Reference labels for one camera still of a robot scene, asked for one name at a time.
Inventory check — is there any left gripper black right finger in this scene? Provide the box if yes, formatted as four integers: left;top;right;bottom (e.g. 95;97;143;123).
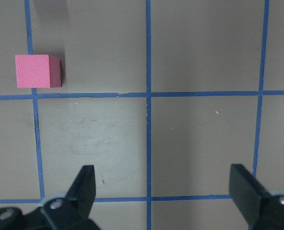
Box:
229;164;284;230

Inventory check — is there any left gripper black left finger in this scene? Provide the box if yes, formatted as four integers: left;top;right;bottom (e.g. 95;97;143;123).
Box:
40;165;95;230

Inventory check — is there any pink foam cube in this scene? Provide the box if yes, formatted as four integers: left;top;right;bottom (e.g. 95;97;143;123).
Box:
15;55;61;88

